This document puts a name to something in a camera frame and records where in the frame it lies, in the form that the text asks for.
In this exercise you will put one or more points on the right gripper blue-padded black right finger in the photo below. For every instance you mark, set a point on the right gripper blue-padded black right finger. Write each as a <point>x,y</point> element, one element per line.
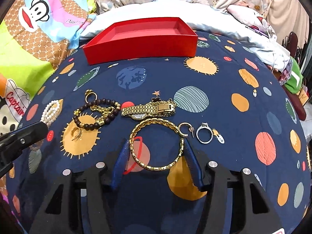
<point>252,211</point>

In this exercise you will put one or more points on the green garment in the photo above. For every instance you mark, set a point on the green garment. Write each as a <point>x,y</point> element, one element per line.
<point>294,83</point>

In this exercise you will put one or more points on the pink white plush pillow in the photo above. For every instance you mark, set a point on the pink white plush pillow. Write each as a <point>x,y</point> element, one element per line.
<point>252,19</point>

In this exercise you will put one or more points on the red cardboard box tray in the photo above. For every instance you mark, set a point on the red cardboard box tray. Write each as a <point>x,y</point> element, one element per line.
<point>142,38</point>

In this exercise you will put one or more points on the gold wristwatch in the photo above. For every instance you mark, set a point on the gold wristwatch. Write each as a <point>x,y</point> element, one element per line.
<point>156,108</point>

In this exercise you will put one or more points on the navy planet print bedsheet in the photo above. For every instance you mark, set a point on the navy planet print bedsheet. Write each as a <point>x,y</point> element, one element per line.
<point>224,85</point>

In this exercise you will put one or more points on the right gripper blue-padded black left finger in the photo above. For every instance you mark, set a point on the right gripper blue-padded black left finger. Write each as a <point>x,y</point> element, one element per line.
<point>60,211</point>

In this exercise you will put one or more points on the gold hoop earring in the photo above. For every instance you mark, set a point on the gold hoop earring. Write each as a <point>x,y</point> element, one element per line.
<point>186,130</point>

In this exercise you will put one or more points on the colourful monkey cartoon blanket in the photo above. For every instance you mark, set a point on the colourful monkey cartoon blanket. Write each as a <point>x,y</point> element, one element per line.
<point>36,36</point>

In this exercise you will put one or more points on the light blue quilt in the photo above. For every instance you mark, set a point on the light blue quilt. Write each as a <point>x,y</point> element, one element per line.
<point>199,17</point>

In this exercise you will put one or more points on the gold woven bangle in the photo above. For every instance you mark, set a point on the gold woven bangle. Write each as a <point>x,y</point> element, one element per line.
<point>155,121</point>

